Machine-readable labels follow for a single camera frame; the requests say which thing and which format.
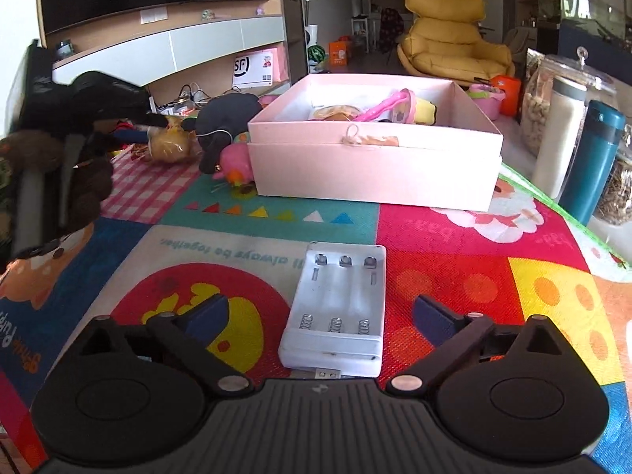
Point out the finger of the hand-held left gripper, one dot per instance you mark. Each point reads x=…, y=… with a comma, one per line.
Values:
x=145, y=120

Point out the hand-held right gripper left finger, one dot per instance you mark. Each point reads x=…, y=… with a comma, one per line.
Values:
x=207, y=318

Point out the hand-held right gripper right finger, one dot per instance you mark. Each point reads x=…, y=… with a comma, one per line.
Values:
x=434, y=321

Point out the yellow toy figure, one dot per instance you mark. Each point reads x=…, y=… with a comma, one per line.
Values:
x=170, y=143

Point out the black plush toy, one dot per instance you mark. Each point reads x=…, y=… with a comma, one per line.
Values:
x=227, y=118

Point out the white battery charger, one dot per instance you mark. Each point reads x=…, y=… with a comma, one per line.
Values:
x=340, y=306

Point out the pink cardboard box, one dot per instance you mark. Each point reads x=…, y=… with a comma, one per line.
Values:
x=375, y=168

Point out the person's left hand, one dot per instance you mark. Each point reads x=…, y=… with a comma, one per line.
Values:
x=89, y=192

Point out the colourful cartoon play mat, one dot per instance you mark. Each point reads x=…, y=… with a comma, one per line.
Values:
x=444, y=266

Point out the wooden television cabinet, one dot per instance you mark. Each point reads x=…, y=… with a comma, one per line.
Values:
x=197, y=44

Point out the pink duck toy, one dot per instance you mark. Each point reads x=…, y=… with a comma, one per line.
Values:
x=237, y=165

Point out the white and pink parcel box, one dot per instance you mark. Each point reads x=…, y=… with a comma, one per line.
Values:
x=259, y=66

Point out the watermelon ball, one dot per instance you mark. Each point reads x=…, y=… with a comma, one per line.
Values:
x=317, y=54

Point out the white stick vacuum cleaner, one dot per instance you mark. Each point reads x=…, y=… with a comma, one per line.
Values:
x=311, y=29

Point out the orange cardboard box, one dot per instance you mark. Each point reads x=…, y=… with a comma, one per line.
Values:
x=339, y=54

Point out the teal thermos bottle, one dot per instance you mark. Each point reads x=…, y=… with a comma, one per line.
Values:
x=590, y=168

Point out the white thermos bottle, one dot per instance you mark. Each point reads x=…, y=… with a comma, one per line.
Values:
x=558, y=138

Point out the pink plastic toy spoon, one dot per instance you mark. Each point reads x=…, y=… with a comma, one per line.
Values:
x=382, y=106

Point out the glass jar of seeds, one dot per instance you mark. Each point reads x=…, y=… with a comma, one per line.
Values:
x=617, y=192

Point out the pink toy bucket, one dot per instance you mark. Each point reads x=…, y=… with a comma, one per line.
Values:
x=486, y=101

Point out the glass jar of nuts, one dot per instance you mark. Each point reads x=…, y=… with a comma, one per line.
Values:
x=535, y=108

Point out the orange plastic container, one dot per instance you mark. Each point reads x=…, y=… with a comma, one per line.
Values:
x=511, y=94

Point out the chair with dotted blanket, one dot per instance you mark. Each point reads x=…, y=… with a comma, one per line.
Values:
x=392, y=27

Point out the yellow lounge armchair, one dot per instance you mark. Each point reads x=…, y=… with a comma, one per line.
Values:
x=454, y=39

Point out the glass fish tank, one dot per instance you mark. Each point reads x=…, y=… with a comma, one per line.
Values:
x=592, y=15

